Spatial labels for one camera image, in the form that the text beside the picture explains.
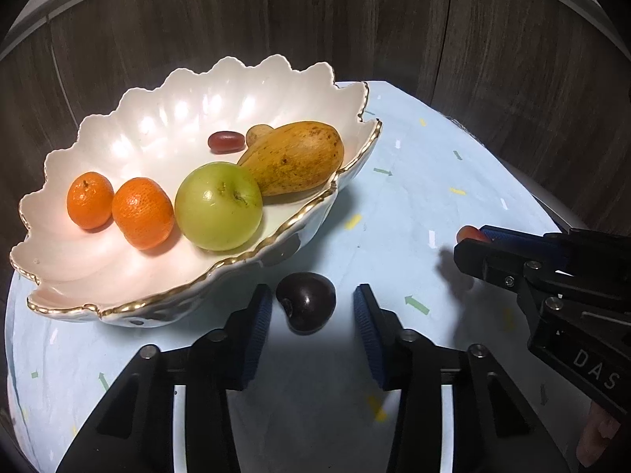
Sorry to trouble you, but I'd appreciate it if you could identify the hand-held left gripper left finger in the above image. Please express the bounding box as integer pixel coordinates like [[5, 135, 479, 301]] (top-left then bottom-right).
[[56, 283, 273, 473]]

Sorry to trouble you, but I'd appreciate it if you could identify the white scalloped bowl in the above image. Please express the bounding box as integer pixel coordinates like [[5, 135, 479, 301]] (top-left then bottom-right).
[[10, 54, 384, 328]]

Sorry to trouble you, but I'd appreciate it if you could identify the dark wood kitchen cabinet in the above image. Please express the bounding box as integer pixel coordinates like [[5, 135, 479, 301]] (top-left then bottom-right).
[[0, 0, 631, 237]]

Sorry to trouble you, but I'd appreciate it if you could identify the orange tangerine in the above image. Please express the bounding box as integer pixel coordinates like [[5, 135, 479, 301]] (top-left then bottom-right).
[[67, 171, 115, 230], [112, 177, 175, 250]]

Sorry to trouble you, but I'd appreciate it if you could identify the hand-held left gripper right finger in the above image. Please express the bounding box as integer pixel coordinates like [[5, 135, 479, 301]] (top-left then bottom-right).
[[352, 283, 573, 473]]

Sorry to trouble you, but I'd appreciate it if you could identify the red date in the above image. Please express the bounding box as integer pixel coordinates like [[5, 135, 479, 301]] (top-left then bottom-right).
[[456, 225, 491, 243]]

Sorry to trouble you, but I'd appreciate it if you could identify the light blue patterned tablecloth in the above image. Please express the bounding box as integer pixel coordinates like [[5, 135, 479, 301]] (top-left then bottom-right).
[[5, 80, 592, 473]]

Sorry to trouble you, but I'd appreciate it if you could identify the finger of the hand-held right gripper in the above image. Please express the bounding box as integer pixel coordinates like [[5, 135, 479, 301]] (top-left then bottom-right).
[[480, 225, 592, 277], [454, 239, 543, 296]]

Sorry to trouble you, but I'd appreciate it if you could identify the person's right hand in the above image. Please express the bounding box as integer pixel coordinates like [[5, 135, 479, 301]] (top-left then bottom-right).
[[576, 399, 623, 469]]

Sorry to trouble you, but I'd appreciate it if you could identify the red grape tomato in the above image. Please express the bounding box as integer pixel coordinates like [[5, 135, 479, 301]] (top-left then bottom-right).
[[207, 130, 246, 153]]

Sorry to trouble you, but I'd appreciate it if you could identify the dark cherry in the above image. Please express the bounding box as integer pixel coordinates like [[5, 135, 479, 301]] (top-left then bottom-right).
[[275, 272, 337, 335]]

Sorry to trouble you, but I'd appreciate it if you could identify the green apple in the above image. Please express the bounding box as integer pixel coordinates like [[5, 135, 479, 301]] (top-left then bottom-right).
[[174, 162, 263, 251]]

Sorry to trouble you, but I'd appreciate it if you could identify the yellow mango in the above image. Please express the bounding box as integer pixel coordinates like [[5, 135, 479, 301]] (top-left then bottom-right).
[[237, 121, 345, 197]]

